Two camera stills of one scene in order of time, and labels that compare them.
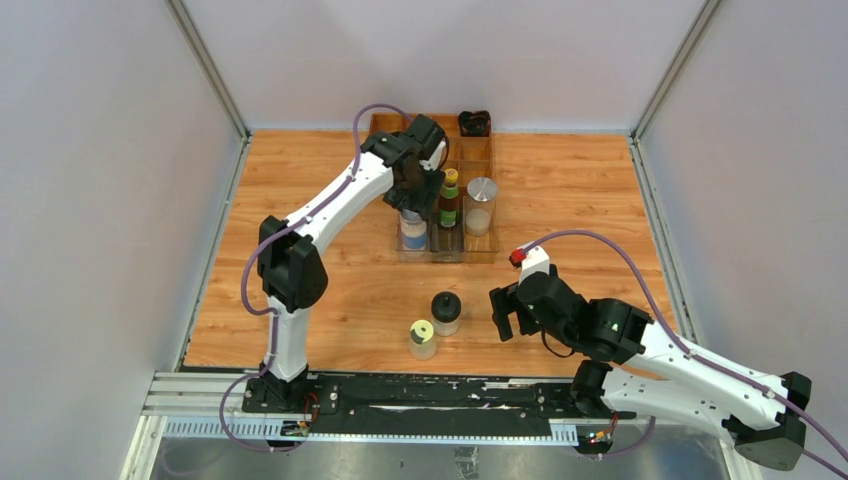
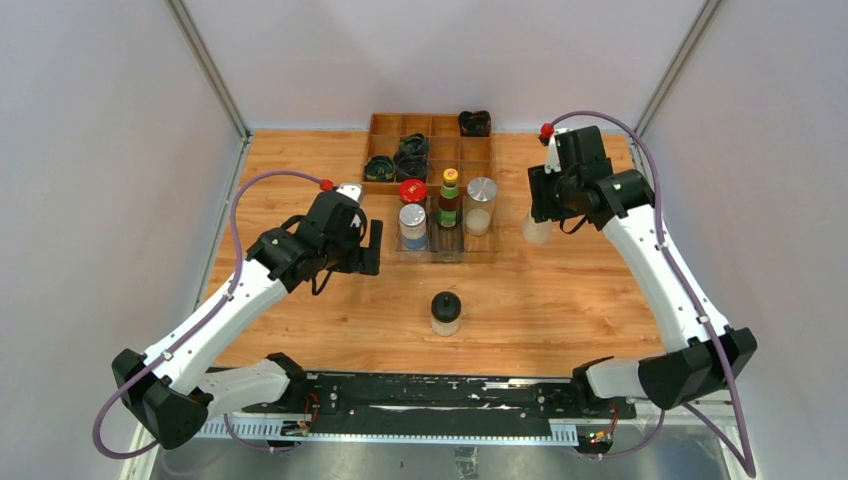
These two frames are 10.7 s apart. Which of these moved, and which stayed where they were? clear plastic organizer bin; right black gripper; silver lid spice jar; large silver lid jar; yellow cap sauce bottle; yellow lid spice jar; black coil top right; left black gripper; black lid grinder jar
Moved: left black gripper; right black gripper; yellow lid spice jar
Stayed: black coil top right; large silver lid jar; yellow cap sauce bottle; black lid grinder jar; clear plastic organizer bin; silver lid spice jar
